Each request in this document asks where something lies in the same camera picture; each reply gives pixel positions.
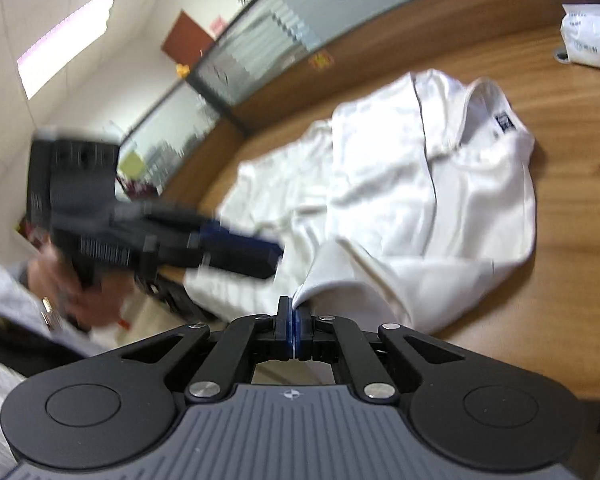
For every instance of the dark red bag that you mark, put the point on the dark red bag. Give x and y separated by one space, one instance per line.
140 189

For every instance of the white tissue packet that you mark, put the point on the white tissue packet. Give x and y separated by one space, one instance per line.
592 35

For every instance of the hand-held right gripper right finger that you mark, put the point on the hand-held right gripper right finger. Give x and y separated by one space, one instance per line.
302 327

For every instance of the white satin shirt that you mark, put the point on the white satin shirt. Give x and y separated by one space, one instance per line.
380 185

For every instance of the brown door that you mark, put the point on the brown door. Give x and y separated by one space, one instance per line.
187 35

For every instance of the person's left hand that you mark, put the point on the person's left hand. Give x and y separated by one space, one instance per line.
95 305

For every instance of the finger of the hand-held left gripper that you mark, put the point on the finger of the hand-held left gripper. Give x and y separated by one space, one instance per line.
230 237
240 265

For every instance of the ceiling light panel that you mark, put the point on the ceiling light panel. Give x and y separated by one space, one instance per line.
65 42

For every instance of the red yellow sticker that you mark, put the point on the red yellow sticker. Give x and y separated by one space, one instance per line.
321 60

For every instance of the yellow rubber duck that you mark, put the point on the yellow rubber duck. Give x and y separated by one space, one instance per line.
182 71

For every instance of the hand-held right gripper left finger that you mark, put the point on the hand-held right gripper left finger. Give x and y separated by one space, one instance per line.
282 325

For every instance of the yellow paper note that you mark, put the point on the yellow paper note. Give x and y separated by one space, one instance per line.
132 165

